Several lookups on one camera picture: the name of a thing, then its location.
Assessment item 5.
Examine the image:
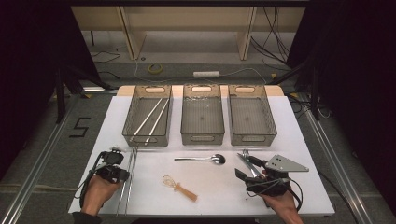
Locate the smoky transparent plastic bin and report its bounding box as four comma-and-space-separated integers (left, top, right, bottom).
121, 84, 174, 147
180, 83, 226, 147
227, 84, 278, 147

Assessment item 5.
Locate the black metal stand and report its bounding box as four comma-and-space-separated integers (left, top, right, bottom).
54, 63, 113, 125
269, 59, 321, 121

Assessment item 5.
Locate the aluminium floor rail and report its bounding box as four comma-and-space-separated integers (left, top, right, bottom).
298, 92, 375, 224
0, 92, 82, 224

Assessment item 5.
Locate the metal spoon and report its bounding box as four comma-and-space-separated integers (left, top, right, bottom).
173, 153, 226, 165

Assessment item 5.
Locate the white power cable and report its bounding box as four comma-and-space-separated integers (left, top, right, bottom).
134, 59, 269, 86

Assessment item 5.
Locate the yellow tape roll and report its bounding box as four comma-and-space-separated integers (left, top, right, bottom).
148, 63, 163, 75

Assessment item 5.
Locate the knife with wooden handle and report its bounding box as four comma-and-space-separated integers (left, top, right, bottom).
236, 152, 262, 180

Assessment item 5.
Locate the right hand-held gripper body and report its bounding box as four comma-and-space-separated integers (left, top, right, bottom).
246, 154, 310, 198

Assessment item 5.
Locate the bundle of black cables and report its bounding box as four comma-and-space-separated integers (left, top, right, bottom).
250, 6, 291, 69

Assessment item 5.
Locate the black curtain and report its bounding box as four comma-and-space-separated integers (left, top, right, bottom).
286, 0, 396, 213
0, 0, 101, 175

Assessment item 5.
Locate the metal chopstick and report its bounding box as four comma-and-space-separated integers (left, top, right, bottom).
117, 147, 135, 217
124, 147, 139, 217

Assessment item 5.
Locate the white power strip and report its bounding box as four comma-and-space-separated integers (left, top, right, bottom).
192, 70, 221, 78

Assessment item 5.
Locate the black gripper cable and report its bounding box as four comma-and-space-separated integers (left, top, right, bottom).
74, 152, 108, 209
288, 178, 304, 213

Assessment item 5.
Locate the wooden shelf unit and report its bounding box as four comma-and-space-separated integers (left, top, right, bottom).
71, 6, 306, 62

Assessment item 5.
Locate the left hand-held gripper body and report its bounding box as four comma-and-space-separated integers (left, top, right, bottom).
92, 148, 125, 183

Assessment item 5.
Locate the person's left hand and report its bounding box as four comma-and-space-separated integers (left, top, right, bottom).
81, 175, 123, 216

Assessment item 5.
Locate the thin black floor cable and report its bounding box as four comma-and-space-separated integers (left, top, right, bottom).
90, 50, 121, 80
316, 170, 361, 224

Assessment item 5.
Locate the person's right hand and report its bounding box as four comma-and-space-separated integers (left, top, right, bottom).
261, 192, 298, 216

